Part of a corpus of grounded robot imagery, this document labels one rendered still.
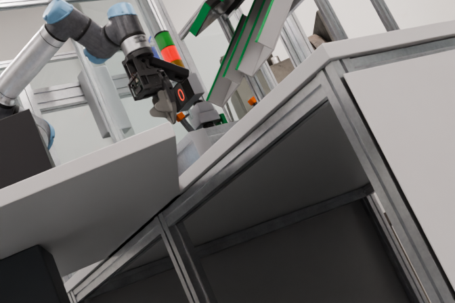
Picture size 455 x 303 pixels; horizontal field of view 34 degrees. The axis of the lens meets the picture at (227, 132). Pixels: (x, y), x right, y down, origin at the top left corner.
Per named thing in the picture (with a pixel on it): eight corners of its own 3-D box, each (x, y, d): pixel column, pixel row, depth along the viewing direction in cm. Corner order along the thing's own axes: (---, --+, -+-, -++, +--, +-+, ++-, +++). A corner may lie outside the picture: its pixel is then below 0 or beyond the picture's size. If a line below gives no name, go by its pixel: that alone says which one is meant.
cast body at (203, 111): (201, 123, 196) (191, 100, 198) (195, 130, 200) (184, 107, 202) (227, 116, 201) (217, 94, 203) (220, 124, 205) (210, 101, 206)
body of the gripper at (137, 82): (135, 103, 196) (118, 65, 199) (162, 98, 201) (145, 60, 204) (145, 90, 190) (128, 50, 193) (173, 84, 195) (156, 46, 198)
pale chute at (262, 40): (274, 49, 155) (255, 40, 155) (252, 78, 167) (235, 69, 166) (309, -44, 169) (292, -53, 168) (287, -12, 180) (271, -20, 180)
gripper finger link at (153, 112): (154, 132, 194) (141, 101, 197) (173, 127, 198) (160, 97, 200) (159, 126, 192) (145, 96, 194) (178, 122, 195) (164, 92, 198)
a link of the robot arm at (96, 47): (74, 32, 210) (97, 9, 203) (106, 53, 215) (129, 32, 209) (68, 50, 204) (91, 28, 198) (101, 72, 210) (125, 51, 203)
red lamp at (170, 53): (170, 59, 225) (164, 46, 226) (164, 67, 229) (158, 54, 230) (184, 57, 228) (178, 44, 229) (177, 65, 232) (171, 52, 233)
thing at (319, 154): (330, 58, 122) (321, 42, 123) (63, 295, 238) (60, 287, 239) (691, -14, 204) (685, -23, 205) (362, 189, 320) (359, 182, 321)
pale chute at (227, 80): (240, 84, 167) (223, 75, 166) (222, 108, 178) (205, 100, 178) (275, -6, 181) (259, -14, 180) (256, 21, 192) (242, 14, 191)
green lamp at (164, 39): (164, 46, 226) (158, 32, 228) (158, 54, 230) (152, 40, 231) (177, 44, 229) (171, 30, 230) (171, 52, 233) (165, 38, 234)
